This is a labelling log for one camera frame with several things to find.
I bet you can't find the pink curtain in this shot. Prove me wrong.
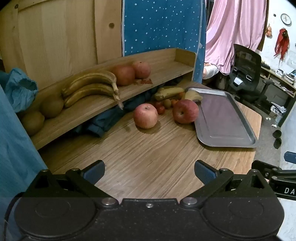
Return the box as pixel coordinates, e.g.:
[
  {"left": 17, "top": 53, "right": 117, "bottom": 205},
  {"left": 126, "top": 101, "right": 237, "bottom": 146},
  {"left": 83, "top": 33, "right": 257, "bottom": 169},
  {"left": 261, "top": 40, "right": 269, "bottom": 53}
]
[{"left": 205, "top": 0, "right": 270, "bottom": 73}]

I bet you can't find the red hanging decoration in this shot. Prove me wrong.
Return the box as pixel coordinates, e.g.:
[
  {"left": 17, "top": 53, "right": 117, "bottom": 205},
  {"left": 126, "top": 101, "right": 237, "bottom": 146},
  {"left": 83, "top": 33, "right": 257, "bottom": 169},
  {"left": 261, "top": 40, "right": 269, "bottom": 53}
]
[{"left": 274, "top": 28, "right": 290, "bottom": 57}]

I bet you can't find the greenish yellow banana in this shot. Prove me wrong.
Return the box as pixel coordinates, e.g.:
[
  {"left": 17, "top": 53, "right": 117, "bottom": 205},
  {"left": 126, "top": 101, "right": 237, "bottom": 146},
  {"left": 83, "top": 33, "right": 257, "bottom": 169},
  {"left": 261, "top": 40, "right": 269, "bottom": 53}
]
[{"left": 154, "top": 86, "right": 185, "bottom": 101}]

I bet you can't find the dark red apple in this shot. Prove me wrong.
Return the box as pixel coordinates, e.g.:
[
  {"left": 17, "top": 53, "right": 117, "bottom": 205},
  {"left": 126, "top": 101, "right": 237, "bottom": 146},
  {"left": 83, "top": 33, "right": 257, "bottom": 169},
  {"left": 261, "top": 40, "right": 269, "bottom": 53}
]
[{"left": 172, "top": 99, "right": 200, "bottom": 124}]

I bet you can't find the pale pink apple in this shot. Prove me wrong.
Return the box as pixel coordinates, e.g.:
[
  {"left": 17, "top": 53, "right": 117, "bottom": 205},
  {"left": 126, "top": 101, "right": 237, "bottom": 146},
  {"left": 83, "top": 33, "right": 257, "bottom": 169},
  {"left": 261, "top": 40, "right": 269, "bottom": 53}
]
[{"left": 133, "top": 103, "right": 159, "bottom": 129}]

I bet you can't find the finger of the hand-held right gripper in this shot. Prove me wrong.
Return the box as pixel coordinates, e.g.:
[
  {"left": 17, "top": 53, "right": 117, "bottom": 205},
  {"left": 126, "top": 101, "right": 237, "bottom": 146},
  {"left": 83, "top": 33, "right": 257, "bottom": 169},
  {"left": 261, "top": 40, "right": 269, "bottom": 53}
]
[
  {"left": 284, "top": 151, "right": 296, "bottom": 164},
  {"left": 251, "top": 160, "right": 296, "bottom": 183}
]

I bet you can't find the orange-red apple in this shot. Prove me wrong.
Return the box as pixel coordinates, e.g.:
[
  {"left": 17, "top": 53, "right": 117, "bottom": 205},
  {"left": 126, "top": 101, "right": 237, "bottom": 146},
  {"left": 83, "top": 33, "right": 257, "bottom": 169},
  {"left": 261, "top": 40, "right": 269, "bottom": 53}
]
[{"left": 112, "top": 65, "right": 136, "bottom": 87}]

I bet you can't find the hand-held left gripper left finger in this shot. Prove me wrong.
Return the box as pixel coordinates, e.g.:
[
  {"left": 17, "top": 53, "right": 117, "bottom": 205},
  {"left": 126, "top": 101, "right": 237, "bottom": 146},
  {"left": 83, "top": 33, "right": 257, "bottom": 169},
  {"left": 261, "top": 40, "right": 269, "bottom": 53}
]
[{"left": 22, "top": 160, "right": 119, "bottom": 208}]

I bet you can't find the cluttered wooden desk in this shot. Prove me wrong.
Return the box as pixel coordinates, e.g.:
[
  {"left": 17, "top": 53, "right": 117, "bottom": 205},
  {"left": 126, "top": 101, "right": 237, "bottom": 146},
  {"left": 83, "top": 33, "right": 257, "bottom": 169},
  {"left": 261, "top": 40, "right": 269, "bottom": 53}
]
[{"left": 259, "top": 61, "right": 296, "bottom": 128}]

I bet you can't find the blue dotted cloth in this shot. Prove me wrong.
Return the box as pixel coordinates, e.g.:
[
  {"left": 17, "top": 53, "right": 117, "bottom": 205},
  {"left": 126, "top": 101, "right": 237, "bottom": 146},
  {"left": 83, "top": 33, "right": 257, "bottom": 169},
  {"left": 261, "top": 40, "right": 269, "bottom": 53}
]
[{"left": 121, "top": 0, "right": 207, "bottom": 86}]

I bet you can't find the wooden panel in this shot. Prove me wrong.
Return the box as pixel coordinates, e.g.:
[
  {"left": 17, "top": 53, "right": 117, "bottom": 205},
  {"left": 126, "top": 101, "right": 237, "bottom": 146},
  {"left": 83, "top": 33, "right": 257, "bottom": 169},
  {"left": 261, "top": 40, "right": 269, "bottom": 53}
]
[{"left": 0, "top": 0, "right": 123, "bottom": 87}]

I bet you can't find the wooden shelf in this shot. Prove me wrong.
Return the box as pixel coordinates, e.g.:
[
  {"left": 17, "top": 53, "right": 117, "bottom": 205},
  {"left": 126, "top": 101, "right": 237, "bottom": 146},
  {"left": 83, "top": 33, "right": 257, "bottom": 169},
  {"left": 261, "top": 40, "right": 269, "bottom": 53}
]
[{"left": 17, "top": 47, "right": 197, "bottom": 151}]

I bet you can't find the crumpled foil bag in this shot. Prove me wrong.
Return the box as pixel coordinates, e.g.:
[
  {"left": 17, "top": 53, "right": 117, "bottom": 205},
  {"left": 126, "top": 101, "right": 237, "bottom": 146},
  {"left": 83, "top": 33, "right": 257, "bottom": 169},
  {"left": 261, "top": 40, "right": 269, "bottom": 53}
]
[{"left": 270, "top": 104, "right": 287, "bottom": 114}]

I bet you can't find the wall clock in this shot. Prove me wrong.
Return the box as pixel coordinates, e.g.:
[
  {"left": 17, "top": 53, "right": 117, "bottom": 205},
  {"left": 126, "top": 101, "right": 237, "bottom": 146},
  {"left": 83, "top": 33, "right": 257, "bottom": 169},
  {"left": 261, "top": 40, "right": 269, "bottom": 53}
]
[{"left": 280, "top": 13, "right": 292, "bottom": 25}]

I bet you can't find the black office chair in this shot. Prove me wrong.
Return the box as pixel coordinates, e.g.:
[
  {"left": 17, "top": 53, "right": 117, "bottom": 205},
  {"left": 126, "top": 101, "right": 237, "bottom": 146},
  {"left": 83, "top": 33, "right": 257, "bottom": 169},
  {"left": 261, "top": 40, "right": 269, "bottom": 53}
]
[{"left": 228, "top": 44, "right": 278, "bottom": 110}]

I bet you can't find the teal cloth bag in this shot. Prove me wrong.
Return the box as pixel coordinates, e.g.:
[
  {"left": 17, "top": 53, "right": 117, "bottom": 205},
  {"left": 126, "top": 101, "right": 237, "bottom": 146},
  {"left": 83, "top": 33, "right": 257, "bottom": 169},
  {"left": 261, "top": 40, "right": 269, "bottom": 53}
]
[{"left": 5, "top": 68, "right": 38, "bottom": 113}]

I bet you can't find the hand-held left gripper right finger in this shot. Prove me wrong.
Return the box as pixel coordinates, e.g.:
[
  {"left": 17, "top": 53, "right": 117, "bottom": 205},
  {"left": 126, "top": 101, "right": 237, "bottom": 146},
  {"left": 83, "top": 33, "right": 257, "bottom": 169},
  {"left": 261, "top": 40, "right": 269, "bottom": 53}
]
[{"left": 180, "top": 160, "right": 277, "bottom": 208}]

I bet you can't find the black cable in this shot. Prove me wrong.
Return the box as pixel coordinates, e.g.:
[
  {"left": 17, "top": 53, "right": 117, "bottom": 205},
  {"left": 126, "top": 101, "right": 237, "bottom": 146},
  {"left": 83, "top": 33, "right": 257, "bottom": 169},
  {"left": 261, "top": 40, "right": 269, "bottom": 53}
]
[{"left": 3, "top": 191, "right": 23, "bottom": 232}]

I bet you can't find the metal tray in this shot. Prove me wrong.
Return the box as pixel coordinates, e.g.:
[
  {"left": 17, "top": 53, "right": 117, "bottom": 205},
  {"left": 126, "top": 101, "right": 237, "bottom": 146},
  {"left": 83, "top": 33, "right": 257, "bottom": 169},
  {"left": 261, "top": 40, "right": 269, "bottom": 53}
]
[{"left": 187, "top": 88, "right": 258, "bottom": 148}]

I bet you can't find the brown spotted banana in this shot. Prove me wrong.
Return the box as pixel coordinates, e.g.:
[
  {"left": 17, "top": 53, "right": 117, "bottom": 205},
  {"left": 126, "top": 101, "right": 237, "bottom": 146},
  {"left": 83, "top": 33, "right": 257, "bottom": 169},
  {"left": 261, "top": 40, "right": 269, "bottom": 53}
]
[
  {"left": 61, "top": 71, "right": 119, "bottom": 98},
  {"left": 63, "top": 84, "right": 124, "bottom": 109}
]

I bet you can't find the teal fabric sheet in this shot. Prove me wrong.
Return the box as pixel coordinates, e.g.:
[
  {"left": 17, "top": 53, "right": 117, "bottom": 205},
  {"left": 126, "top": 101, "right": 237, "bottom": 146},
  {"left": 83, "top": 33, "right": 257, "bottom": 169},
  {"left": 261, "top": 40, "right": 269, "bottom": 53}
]
[{"left": 0, "top": 70, "right": 48, "bottom": 232}]

